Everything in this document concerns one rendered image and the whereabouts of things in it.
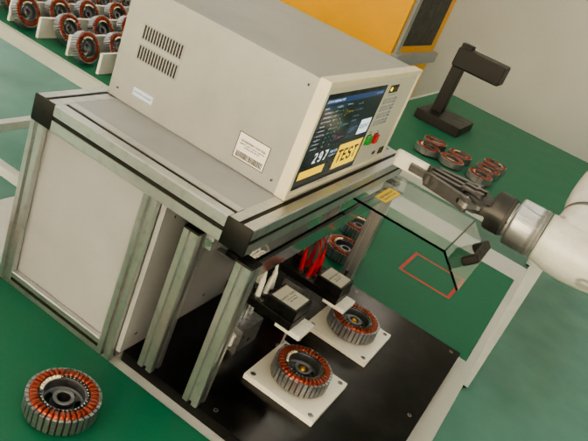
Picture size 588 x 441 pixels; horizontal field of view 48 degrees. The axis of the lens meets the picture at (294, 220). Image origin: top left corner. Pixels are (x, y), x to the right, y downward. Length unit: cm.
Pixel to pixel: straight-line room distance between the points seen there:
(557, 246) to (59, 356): 85
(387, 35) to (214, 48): 369
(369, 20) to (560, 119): 230
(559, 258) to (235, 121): 58
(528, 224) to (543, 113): 521
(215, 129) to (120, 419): 48
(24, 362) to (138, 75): 51
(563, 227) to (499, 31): 528
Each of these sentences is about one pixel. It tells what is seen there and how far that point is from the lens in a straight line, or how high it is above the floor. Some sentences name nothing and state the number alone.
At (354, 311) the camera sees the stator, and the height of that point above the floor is 81.
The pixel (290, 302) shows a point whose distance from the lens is 119.
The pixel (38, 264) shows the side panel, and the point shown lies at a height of 82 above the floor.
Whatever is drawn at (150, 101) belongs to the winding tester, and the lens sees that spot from 118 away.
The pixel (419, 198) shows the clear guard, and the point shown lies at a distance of 148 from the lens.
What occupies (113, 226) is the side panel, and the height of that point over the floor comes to 98.
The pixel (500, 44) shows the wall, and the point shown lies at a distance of 642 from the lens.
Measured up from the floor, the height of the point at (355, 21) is 89.
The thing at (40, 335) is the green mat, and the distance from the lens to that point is 122.
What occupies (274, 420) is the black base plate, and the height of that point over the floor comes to 77.
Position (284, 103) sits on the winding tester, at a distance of 103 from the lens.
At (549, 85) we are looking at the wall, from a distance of 637.
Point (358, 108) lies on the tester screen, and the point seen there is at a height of 126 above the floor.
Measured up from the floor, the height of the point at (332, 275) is 87.
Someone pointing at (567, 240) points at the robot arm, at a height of 121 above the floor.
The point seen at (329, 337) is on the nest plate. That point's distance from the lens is 140.
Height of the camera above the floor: 154
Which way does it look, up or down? 25 degrees down
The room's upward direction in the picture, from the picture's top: 23 degrees clockwise
